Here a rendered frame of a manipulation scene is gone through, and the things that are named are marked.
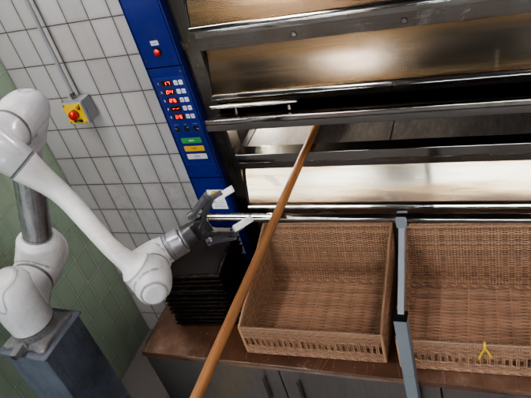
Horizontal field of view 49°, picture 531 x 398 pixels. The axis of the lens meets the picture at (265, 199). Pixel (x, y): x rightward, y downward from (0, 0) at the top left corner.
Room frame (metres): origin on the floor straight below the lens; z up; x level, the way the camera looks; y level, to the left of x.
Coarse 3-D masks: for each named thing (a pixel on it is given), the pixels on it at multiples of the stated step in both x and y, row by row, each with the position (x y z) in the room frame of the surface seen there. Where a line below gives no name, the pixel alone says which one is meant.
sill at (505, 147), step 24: (312, 144) 1.93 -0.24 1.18; (336, 144) 1.88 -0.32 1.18; (360, 144) 1.83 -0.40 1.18; (384, 144) 1.78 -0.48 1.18; (408, 144) 1.73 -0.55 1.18; (432, 144) 1.69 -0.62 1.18; (456, 144) 1.65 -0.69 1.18; (480, 144) 1.60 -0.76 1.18; (504, 144) 1.56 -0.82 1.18; (528, 144) 1.53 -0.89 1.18
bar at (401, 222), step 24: (216, 216) 1.67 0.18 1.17; (240, 216) 1.63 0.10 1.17; (264, 216) 1.59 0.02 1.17; (288, 216) 1.55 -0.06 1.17; (312, 216) 1.51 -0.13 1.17; (336, 216) 1.47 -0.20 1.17; (360, 216) 1.43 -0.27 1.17; (384, 216) 1.40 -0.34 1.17; (408, 216) 1.36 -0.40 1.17; (432, 216) 1.33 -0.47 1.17; (456, 216) 1.30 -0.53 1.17; (480, 216) 1.27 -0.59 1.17; (504, 216) 1.24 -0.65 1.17; (528, 216) 1.21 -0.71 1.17; (408, 312) 1.19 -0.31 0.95; (408, 336) 1.16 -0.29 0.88; (408, 360) 1.17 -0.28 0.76; (408, 384) 1.17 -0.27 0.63
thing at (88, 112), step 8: (80, 96) 2.27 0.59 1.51; (88, 96) 2.27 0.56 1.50; (64, 104) 2.26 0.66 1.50; (72, 104) 2.23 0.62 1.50; (80, 104) 2.22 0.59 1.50; (88, 104) 2.25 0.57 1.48; (80, 112) 2.23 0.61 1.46; (88, 112) 2.23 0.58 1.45; (96, 112) 2.27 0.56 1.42; (72, 120) 2.25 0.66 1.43; (80, 120) 2.23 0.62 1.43; (88, 120) 2.22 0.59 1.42
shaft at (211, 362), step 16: (304, 144) 1.90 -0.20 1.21; (304, 160) 1.81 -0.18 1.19; (288, 192) 1.64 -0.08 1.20; (272, 224) 1.49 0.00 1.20; (256, 256) 1.36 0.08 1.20; (256, 272) 1.31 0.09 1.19; (240, 288) 1.25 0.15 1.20; (240, 304) 1.20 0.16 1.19; (224, 320) 1.15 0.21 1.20; (224, 336) 1.09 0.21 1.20; (208, 368) 1.00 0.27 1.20; (208, 384) 0.97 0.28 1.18
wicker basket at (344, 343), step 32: (288, 224) 1.91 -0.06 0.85; (320, 224) 1.85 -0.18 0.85; (352, 224) 1.79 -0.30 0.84; (384, 224) 1.74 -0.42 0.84; (288, 256) 1.89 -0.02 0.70; (320, 256) 1.83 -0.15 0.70; (352, 256) 1.77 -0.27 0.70; (256, 288) 1.74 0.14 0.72; (288, 288) 1.82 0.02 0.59; (320, 288) 1.76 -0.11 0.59; (352, 288) 1.71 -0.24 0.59; (384, 288) 1.48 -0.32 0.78; (256, 320) 1.67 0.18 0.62; (288, 320) 1.64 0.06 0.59; (320, 320) 1.60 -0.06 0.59; (352, 320) 1.55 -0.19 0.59; (384, 320) 1.37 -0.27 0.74; (256, 352) 1.53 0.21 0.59; (288, 352) 1.48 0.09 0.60; (320, 352) 1.42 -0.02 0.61; (352, 352) 1.37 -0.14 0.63; (384, 352) 1.31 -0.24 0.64
